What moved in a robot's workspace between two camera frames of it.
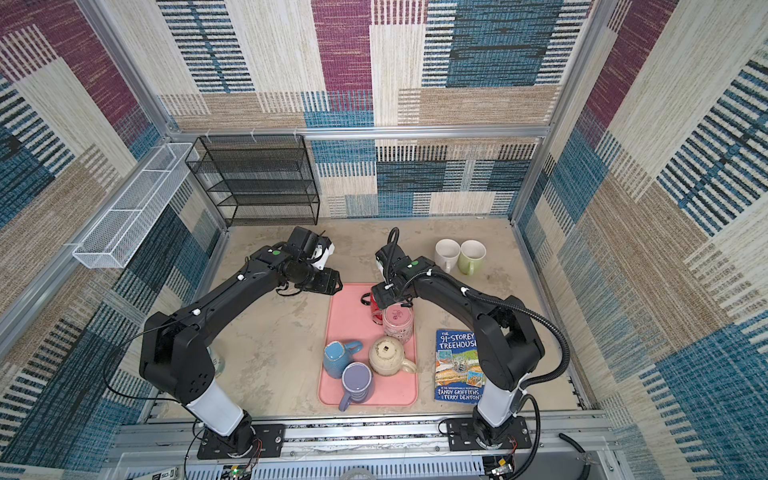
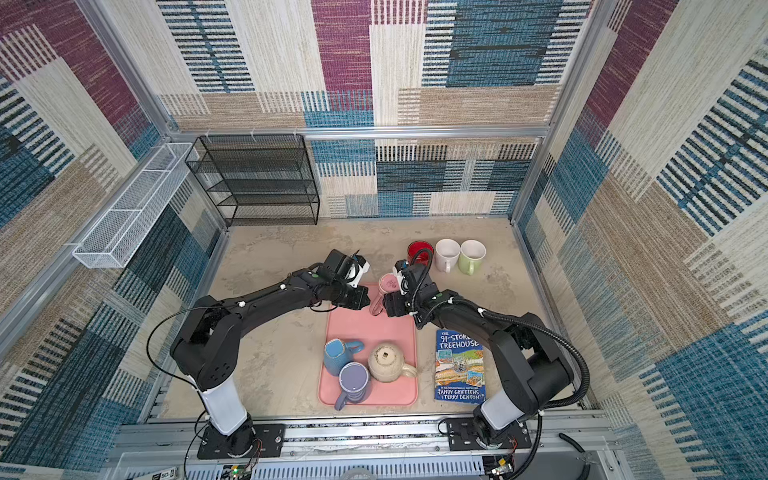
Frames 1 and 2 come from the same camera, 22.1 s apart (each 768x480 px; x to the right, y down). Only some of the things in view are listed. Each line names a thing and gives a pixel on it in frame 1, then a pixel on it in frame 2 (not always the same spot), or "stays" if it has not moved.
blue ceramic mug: (336, 355) stays
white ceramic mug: (447, 252) stays
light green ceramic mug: (471, 256) stays
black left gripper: (330, 282) to (359, 303)
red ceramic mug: (376, 311) to (423, 257)
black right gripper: (382, 295) to (393, 301)
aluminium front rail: (566, 447) stays
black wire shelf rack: (257, 180) stays
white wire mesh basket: (112, 242) stays
